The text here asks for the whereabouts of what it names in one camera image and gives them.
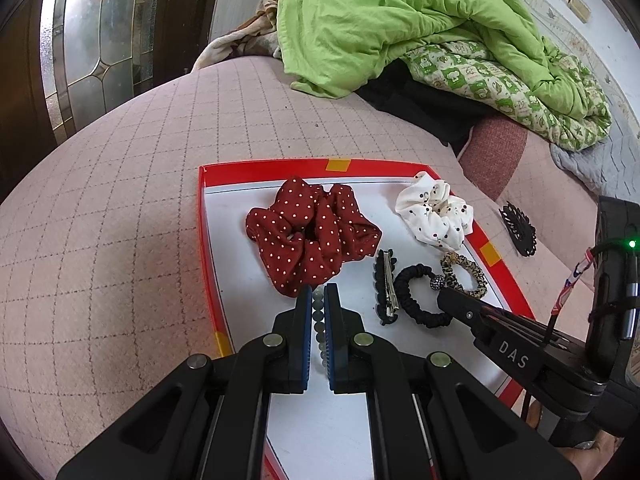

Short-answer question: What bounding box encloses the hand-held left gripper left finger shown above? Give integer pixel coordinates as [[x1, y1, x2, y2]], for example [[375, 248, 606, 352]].
[[56, 285, 313, 480]]

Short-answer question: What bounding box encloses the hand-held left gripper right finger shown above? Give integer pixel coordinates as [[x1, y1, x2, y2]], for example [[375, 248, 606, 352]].
[[324, 284, 581, 480]]

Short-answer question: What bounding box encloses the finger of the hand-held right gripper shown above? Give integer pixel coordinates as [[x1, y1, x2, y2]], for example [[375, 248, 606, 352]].
[[436, 287, 548, 386], [481, 306, 566, 350]]

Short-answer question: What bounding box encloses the pale green bead bracelet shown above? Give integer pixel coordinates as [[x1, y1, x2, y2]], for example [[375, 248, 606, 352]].
[[311, 287, 328, 376]]

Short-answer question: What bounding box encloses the leopard print hair tie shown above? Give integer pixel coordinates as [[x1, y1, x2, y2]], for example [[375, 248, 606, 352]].
[[439, 252, 488, 302]]

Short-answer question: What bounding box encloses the red tray box white inside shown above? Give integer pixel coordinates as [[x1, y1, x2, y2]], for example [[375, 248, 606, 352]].
[[197, 158, 538, 480]]

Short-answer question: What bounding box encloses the black barrette hair clip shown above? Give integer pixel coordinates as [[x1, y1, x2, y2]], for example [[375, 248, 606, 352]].
[[371, 249, 402, 327]]

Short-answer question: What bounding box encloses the black hair tie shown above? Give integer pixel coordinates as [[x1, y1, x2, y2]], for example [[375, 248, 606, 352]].
[[393, 263, 453, 331]]

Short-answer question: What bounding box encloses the red polka dot scrunchie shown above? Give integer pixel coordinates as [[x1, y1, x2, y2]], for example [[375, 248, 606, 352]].
[[245, 177, 383, 297]]

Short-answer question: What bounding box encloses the white dotted scrunchie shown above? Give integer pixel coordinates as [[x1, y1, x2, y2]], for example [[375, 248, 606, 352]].
[[395, 171, 473, 252]]

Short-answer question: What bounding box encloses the person's right forearm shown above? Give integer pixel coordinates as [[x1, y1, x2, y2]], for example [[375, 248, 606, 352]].
[[527, 400, 623, 467]]

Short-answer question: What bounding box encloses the black claw hair clip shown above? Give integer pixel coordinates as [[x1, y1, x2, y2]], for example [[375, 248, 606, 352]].
[[497, 201, 537, 257]]

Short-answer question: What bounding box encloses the grey quilted blanket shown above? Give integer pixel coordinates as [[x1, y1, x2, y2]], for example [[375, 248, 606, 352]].
[[550, 125, 640, 201]]

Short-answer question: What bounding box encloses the pink pillow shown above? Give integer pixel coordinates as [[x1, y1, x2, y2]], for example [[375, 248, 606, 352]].
[[457, 115, 601, 211]]

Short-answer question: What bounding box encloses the dark cloth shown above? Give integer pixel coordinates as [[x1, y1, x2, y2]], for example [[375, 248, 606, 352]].
[[357, 67, 501, 148]]

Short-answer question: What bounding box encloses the beige floral blanket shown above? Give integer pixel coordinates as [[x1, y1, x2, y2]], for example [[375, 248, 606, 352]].
[[192, 0, 283, 71]]

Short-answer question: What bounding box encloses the green quilt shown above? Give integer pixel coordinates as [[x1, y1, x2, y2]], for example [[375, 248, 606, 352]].
[[276, 0, 613, 152]]

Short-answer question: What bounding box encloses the stained glass door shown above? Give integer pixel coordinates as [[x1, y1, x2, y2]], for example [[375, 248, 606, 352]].
[[0, 0, 226, 191]]

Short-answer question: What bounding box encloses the red white braided cable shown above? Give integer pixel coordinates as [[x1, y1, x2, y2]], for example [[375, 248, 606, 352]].
[[547, 247, 598, 331]]

